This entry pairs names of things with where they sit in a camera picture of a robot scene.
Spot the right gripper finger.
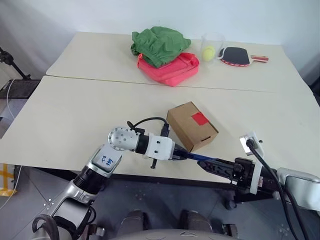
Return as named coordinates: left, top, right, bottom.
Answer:
left=199, top=164, right=235, bottom=182
left=197, top=159, right=236, bottom=171

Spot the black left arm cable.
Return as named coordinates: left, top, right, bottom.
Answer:
left=126, top=117, right=171, bottom=138

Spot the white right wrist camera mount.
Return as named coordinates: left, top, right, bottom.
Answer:
left=238, top=131, right=265, bottom=195

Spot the metal floor bracket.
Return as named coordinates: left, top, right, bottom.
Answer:
left=88, top=224, right=105, bottom=237
left=221, top=223, right=239, bottom=238

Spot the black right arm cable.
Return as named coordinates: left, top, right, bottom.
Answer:
left=245, top=138, right=309, bottom=240

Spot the red fabric bag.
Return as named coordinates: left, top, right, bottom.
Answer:
left=136, top=52, right=201, bottom=87

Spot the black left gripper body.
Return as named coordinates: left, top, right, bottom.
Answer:
left=171, top=143, right=183, bottom=161

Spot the black shoulder strap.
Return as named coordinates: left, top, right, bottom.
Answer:
left=32, top=215, right=59, bottom=240

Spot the black table tennis paddle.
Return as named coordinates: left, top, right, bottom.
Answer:
left=219, top=46, right=270, bottom=68

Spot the green crumpled cloth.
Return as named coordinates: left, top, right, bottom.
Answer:
left=130, top=26, right=192, bottom=69

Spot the black tripod stand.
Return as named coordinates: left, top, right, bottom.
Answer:
left=0, top=46, right=32, bottom=81

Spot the thin white cable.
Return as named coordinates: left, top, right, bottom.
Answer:
left=6, top=79, right=16, bottom=123

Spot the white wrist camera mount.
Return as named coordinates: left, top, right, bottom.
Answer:
left=145, top=135, right=176, bottom=170
left=238, top=131, right=265, bottom=195

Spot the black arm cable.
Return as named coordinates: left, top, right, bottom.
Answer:
left=126, top=117, right=171, bottom=138
left=245, top=138, right=309, bottom=240

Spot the black floor mat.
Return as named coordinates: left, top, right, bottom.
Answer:
left=0, top=79, right=41, bottom=100

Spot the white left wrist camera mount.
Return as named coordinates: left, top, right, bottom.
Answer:
left=145, top=135, right=176, bottom=170

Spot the yellow tennis ball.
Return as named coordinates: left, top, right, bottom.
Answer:
left=202, top=46, right=217, bottom=62

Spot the black table caster wheel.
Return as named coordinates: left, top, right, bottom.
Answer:
left=224, top=196, right=237, bottom=211

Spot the clear plastic measuring cup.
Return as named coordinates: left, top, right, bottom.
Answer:
left=200, top=32, right=226, bottom=64

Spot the dark rounded foot shape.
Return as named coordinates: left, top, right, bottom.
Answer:
left=119, top=209, right=151, bottom=236
left=179, top=209, right=214, bottom=235

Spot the red tape patch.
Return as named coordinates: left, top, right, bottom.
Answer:
left=191, top=112, right=210, bottom=126

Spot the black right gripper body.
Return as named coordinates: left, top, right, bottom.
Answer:
left=231, top=157, right=256, bottom=193

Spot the brown cardboard box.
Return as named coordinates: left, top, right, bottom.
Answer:
left=166, top=101, right=220, bottom=153

